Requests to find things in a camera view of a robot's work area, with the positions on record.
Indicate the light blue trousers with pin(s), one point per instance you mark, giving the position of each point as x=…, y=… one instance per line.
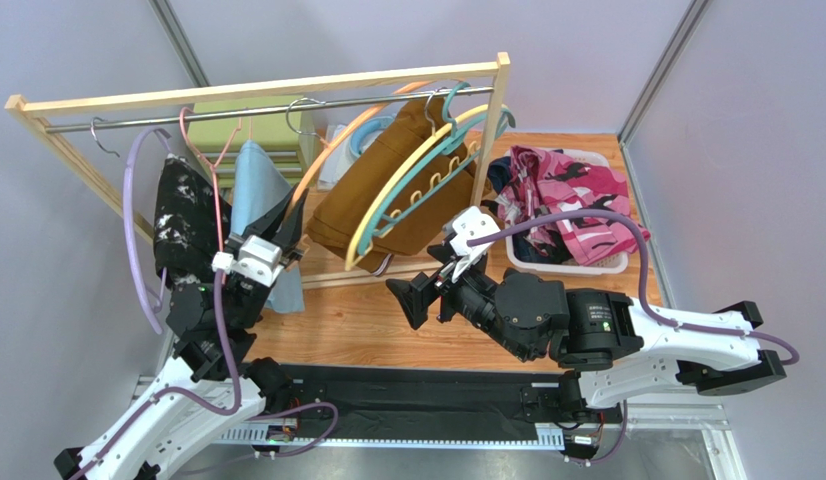
x=258, y=187

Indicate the black white patterned trousers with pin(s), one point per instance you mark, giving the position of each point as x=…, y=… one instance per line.
x=187, y=223

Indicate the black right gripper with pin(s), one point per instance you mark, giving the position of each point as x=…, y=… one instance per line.
x=436, y=300

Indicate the white plastic laundry basket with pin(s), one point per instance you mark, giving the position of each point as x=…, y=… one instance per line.
x=611, y=265

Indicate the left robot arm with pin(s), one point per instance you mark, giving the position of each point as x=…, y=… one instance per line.
x=206, y=387

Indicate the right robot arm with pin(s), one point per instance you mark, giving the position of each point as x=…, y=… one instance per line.
x=608, y=347

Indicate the orange clothes hanger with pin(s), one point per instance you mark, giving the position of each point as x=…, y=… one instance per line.
x=331, y=146

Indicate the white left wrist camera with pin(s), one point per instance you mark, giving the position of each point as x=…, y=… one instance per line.
x=254, y=258

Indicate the yellow clothes hanger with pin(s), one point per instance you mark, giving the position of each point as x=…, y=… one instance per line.
x=352, y=256

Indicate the wooden clothes rack frame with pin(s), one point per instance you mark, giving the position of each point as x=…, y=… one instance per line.
x=34, y=115

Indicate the green box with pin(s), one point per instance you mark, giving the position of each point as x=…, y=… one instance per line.
x=292, y=152

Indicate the brown trousers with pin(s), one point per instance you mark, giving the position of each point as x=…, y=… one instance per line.
x=335, y=219

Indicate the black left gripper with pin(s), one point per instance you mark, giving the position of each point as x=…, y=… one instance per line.
x=288, y=236

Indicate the pink camouflage trousers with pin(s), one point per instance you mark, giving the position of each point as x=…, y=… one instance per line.
x=546, y=181

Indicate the white notebook stack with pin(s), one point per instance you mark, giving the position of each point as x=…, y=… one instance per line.
x=340, y=160

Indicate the light blue headphones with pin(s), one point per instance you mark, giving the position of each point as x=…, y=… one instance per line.
x=370, y=129

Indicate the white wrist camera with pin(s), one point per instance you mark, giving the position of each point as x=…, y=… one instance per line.
x=469, y=225
x=254, y=258

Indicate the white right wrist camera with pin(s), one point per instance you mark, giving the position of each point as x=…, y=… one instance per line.
x=469, y=225

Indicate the steel hanging rod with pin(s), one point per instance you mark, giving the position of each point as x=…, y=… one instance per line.
x=295, y=106

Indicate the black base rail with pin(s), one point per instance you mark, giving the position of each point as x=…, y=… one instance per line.
x=314, y=405

